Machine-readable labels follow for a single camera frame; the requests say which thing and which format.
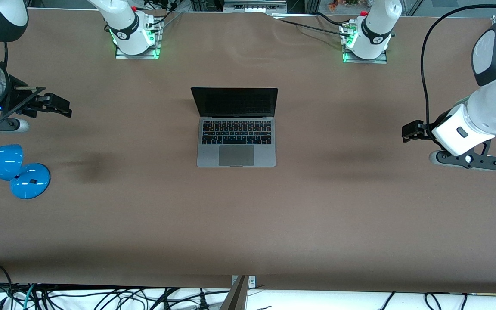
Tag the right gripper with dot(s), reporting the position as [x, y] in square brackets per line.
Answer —
[19, 95]

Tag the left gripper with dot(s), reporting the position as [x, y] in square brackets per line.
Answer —
[428, 126]

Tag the grey laptop computer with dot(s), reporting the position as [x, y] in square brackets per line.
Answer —
[236, 156]

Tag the blue desk lamp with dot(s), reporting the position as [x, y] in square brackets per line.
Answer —
[28, 181]

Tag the brown table cover mat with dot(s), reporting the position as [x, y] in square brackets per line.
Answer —
[360, 224]

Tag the orange background item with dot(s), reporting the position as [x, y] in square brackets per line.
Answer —
[334, 4]

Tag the grey power strip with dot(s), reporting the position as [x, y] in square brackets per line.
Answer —
[252, 6]

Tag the dark metal strut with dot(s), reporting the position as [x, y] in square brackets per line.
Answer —
[236, 297]

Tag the aluminium frame posts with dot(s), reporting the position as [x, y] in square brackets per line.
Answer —
[312, 5]

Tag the small metal table bracket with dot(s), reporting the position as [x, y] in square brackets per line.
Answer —
[252, 282]

